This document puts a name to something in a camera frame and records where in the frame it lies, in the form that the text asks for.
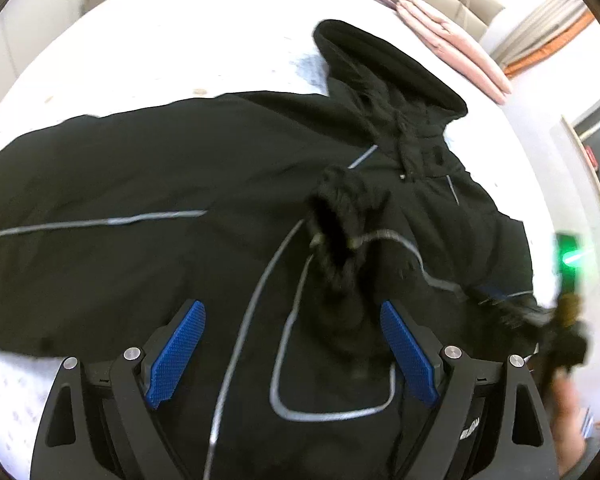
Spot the black hooded jacket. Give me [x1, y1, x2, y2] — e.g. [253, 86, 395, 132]
[0, 20, 535, 479]

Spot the person's right hand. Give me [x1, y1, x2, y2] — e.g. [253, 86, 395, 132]
[552, 368, 586, 477]

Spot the folded pink blanket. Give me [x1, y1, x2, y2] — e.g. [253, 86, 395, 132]
[396, 0, 512, 105]

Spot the orange trimmed curtain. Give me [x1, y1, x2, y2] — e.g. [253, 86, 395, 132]
[492, 0, 595, 79]

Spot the floral quilted bed cover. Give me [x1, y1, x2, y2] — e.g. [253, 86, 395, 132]
[0, 0, 600, 480]

